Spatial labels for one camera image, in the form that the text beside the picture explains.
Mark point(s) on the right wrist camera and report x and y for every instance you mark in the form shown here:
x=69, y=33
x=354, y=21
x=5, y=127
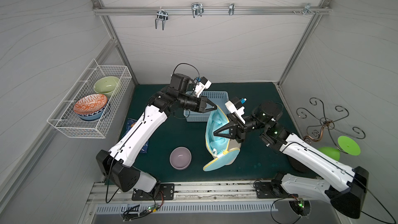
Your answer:
x=236, y=108

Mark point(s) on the orange patterned bowl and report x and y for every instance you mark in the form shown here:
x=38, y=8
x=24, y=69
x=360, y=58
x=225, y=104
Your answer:
x=90, y=104

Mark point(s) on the blue snack bag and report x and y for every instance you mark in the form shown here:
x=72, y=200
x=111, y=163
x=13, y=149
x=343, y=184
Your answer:
x=129, y=125

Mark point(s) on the green round disc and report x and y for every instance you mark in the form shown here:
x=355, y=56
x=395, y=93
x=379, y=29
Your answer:
x=349, y=146

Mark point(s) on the dark green table mat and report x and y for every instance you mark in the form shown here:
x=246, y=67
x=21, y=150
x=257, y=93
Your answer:
x=255, y=160

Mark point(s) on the aluminium rail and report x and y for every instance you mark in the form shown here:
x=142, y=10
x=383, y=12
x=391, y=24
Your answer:
x=230, y=190
x=208, y=11

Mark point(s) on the green ceramic bowl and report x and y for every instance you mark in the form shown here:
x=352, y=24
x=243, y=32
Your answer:
x=107, y=86

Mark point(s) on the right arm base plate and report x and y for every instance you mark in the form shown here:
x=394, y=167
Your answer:
x=265, y=190

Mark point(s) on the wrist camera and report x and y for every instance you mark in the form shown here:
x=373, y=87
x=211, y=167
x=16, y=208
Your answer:
x=202, y=84
x=236, y=108

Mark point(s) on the right metal hook bracket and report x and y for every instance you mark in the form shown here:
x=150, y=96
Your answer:
x=306, y=11

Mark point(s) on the small metal hook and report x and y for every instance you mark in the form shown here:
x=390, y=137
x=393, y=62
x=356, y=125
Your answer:
x=231, y=9

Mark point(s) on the blue bowl under orange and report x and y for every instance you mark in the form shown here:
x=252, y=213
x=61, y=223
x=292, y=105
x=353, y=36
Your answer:
x=92, y=116

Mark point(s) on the aluminium front rail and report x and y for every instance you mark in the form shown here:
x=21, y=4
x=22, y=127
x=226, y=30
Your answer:
x=230, y=190

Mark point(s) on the left double metal hook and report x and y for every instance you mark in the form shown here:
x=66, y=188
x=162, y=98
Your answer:
x=161, y=18

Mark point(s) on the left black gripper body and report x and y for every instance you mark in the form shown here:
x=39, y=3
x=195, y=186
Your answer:
x=201, y=104

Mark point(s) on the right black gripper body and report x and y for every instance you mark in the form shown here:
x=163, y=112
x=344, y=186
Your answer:
x=236, y=126

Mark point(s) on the aluminium top rail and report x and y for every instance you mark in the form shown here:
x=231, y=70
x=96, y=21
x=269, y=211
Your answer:
x=208, y=11

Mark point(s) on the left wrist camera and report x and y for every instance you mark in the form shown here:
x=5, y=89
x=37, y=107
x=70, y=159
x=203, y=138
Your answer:
x=202, y=84

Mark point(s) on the white slotted cable duct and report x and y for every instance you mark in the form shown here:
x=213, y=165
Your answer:
x=190, y=207

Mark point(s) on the black scrolled metal stand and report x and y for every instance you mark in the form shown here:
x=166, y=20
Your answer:
x=315, y=133

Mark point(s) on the white wire wall basket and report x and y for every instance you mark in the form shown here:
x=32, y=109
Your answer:
x=65, y=120

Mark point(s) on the cream mesh laundry bag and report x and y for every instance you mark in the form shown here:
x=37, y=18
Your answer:
x=234, y=144

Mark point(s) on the lilac ceramic bowl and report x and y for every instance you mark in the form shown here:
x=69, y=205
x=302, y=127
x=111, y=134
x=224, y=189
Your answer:
x=180, y=158

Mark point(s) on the middle metal hook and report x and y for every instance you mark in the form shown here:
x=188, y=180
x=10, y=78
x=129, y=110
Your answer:
x=197, y=9

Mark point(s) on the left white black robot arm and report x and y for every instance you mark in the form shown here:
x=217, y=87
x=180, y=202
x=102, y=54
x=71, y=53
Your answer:
x=116, y=164

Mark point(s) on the light blue plastic basket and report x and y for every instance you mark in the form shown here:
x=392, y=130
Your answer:
x=217, y=97

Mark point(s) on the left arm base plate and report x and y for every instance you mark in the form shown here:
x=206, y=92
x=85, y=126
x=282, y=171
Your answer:
x=162, y=191

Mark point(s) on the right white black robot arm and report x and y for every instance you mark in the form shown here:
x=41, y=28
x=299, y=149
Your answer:
x=342, y=186

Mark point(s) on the teal mesh laundry bag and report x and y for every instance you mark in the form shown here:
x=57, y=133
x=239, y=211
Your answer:
x=217, y=146

